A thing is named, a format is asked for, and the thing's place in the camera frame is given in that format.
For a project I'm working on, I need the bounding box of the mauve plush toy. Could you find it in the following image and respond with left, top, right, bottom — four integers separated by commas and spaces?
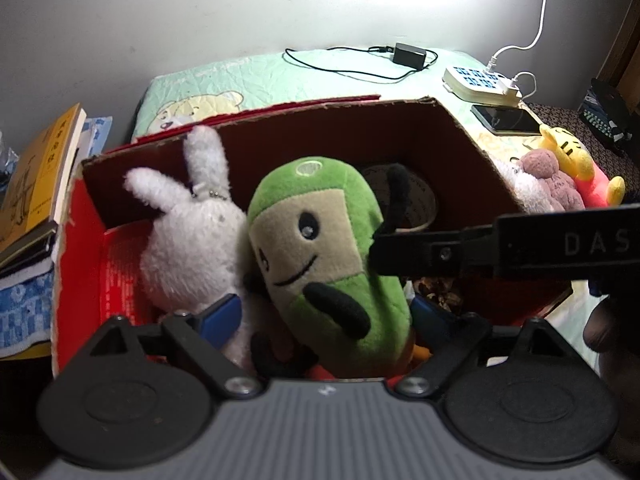
519, 147, 586, 212

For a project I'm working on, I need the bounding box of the yellow book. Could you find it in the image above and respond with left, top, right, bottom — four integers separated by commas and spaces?
0, 103, 87, 254

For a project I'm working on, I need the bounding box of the brown tape roll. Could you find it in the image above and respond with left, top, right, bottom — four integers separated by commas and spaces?
359, 163, 441, 234

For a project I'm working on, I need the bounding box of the black power adapter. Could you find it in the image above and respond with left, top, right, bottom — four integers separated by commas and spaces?
392, 42, 430, 69

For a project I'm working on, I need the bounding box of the black striped cloth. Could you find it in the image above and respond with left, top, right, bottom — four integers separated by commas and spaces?
579, 77, 640, 147

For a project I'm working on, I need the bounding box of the green plush toy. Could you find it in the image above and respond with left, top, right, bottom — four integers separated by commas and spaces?
244, 156, 417, 382

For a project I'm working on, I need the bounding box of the white and blue power strip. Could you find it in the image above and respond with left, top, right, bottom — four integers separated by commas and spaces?
442, 64, 522, 107

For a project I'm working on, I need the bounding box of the blue paper booklet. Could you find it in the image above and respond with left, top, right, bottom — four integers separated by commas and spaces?
75, 115, 114, 162

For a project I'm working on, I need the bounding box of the black smartphone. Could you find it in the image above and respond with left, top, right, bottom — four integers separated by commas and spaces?
471, 103, 544, 136

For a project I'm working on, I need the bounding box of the white bunny plush toy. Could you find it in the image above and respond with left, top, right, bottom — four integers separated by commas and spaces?
122, 125, 262, 372

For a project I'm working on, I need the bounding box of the yellow tiger plush toy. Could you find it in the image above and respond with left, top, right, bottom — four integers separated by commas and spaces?
539, 125, 627, 210

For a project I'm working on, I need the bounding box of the printed mint and yellow blanket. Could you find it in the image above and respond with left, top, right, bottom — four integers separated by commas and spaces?
131, 47, 608, 361

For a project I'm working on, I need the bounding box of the thick white power cable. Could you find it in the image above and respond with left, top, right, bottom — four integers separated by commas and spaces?
484, 0, 551, 72

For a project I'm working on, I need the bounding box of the stack of dark notebooks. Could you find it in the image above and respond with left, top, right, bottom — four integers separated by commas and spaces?
0, 219, 59, 282

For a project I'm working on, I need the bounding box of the dark wooden cabinet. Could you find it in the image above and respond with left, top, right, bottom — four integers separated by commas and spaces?
596, 0, 640, 92

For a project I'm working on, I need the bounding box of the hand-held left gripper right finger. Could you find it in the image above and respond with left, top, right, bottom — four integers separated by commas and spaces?
394, 295, 568, 400

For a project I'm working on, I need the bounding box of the person's right hand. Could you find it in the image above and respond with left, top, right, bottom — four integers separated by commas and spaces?
582, 295, 640, 357

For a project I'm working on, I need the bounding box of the blue checkered towel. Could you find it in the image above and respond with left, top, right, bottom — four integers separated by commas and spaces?
0, 260, 57, 361

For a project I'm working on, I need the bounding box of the brown patterned item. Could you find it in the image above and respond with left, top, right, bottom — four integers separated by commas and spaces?
411, 277, 462, 314

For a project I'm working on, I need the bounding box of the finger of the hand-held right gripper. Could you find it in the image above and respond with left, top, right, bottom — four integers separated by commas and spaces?
369, 226, 501, 277

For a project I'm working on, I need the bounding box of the black adapter cable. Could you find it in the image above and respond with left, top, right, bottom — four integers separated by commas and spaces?
284, 45, 437, 84

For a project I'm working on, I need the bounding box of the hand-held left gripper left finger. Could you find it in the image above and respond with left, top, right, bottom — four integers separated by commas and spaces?
90, 294, 263, 400

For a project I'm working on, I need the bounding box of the red cardboard box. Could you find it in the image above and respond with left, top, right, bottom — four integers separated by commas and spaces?
50, 94, 574, 382

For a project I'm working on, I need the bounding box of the white fluffy plush toy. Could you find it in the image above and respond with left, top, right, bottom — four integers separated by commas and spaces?
492, 157, 556, 214

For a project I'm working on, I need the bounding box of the thin white charging cable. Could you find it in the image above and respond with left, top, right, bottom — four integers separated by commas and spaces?
510, 71, 540, 112

